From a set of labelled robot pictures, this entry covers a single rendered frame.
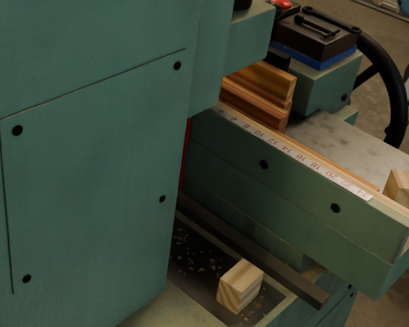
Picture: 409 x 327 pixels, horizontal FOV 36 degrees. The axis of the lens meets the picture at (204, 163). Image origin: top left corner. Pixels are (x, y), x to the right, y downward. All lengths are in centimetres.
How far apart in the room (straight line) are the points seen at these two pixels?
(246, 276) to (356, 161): 22
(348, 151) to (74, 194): 44
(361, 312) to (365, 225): 122
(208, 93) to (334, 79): 30
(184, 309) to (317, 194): 20
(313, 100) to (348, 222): 25
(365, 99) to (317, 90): 203
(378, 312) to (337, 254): 120
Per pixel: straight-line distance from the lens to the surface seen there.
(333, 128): 89
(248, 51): 77
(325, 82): 90
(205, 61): 64
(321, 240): 74
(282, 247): 78
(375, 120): 278
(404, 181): 76
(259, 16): 75
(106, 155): 52
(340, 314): 101
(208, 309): 74
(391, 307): 196
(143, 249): 65
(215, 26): 63
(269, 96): 82
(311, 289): 77
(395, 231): 68
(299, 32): 90
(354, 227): 70
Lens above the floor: 136
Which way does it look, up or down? 37 degrees down
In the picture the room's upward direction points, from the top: 9 degrees clockwise
